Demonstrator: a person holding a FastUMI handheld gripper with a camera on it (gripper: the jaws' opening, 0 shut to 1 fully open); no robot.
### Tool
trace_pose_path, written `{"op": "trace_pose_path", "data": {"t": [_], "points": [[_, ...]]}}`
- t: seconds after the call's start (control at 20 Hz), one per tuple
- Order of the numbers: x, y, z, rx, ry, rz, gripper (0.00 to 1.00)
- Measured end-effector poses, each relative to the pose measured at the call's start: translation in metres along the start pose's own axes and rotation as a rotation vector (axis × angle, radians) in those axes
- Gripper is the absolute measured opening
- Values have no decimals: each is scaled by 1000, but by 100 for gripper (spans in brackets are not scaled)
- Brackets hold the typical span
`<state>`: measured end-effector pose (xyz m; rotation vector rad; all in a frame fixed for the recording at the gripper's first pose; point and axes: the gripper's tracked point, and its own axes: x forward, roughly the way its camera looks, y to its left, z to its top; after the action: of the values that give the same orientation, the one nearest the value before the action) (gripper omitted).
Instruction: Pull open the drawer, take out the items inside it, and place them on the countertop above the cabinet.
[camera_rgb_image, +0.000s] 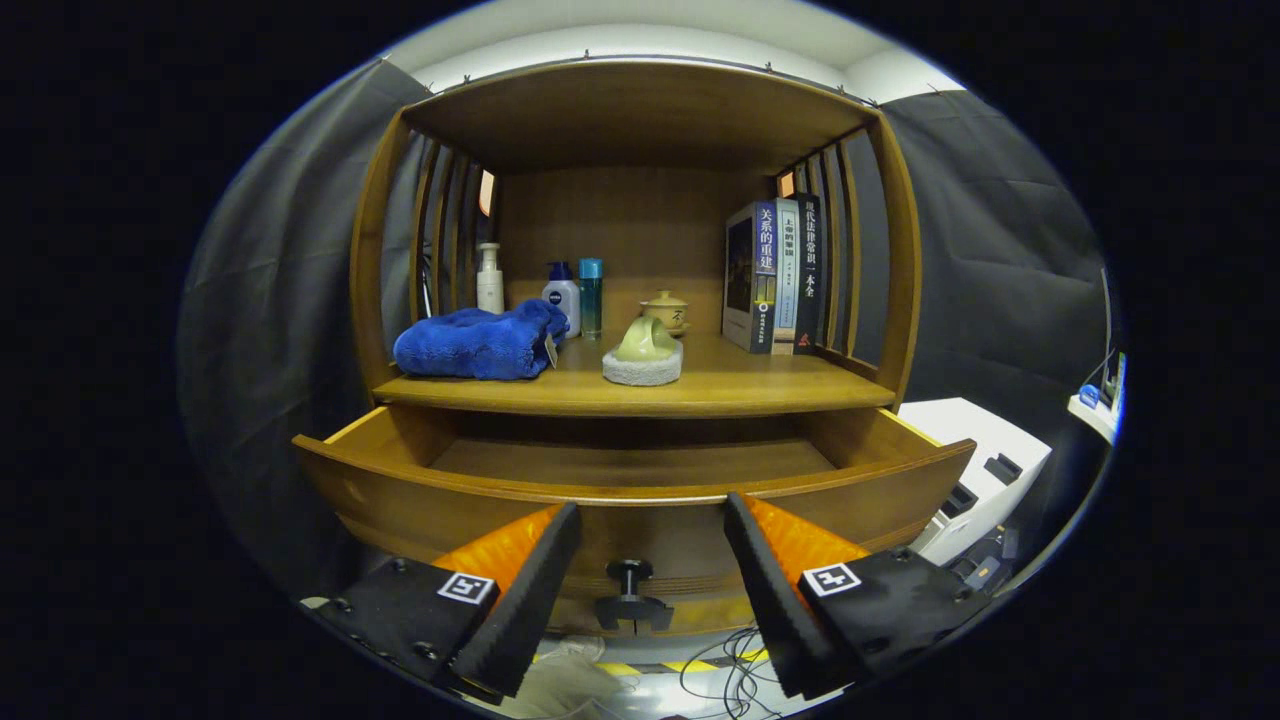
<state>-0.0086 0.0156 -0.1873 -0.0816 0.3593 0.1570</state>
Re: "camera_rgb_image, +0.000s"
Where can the wooden countertop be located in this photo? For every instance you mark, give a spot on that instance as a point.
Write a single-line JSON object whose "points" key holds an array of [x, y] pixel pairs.
{"points": [[740, 380]]}

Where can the book with grey spine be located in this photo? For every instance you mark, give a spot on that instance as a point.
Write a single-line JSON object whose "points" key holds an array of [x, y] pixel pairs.
{"points": [[787, 280]]}

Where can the white side desk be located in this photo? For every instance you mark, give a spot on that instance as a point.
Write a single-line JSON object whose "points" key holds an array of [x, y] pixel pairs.
{"points": [[1090, 415]]}

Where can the book with black spine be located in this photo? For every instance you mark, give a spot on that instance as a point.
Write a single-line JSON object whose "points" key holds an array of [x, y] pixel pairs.
{"points": [[810, 270]]}

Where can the beige lidded tea cup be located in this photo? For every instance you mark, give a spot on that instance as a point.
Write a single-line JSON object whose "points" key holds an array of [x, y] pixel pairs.
{"points": [[668, 308]]}

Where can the wooden drawer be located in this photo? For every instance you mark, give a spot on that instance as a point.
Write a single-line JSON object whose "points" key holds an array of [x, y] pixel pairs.
{"points": [[650, 465]]}

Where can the green brush with grey sponge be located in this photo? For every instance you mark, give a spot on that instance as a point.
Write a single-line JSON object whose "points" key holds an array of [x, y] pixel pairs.
{"points": [[645, 345]]}

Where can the white pump bottle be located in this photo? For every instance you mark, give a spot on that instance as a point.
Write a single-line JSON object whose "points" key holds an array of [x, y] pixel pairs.
{"points": [[490, 290]]}

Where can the book with blue spine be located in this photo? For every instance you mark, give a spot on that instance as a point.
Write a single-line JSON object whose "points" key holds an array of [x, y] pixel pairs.
{"points": [[765, 270]]}

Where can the black computer case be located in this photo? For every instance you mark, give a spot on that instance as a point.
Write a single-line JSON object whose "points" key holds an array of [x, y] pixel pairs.
{"points": [[985, 570]]}

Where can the teal transparent bottle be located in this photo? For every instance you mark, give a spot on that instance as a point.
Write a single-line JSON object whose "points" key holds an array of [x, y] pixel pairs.
{"points": [[591, 300]]}

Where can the blue towel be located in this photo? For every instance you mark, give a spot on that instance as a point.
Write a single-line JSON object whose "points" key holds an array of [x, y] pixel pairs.
{"points": [[470, 345]]}

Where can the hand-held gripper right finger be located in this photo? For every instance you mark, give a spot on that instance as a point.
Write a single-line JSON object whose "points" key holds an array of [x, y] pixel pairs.
{"points": [[770, 580]]}

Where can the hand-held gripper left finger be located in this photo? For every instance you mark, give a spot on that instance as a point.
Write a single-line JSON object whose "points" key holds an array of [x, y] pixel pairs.
{"points": [[530, 590]]}

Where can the white plastic bag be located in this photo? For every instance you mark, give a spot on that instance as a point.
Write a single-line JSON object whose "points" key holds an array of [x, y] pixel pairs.
{"points": [[570, 680]]}

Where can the white box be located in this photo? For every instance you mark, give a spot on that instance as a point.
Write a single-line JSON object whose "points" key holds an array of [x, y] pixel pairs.
{"points": [[960, 425]]}

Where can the black backdrop cloth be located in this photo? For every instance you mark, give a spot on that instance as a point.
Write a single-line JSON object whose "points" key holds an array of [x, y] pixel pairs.
{"points": [[290, 250]]}

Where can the white bottle with blue cap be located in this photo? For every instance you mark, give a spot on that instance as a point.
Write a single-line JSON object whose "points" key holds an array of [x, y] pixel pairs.
{"points": [[565, 300]]}

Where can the wooden cabinet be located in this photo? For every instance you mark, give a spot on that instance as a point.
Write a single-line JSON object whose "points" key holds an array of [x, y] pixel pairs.
{"points": [[640, 110]]}

